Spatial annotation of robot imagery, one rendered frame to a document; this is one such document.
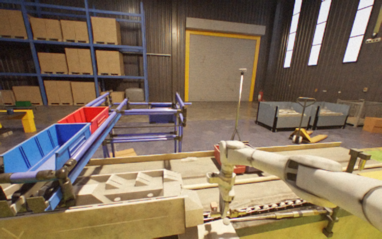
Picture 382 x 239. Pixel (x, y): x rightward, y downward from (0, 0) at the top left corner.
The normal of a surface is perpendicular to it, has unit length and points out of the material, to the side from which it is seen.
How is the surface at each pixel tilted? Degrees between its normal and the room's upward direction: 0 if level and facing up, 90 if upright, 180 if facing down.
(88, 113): 94
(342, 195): 84
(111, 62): 90
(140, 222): 80
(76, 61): 90
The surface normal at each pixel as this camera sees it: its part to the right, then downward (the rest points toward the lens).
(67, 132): 0.19, 0.32
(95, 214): 0.19, 0.09
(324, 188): -0.98, -0.08
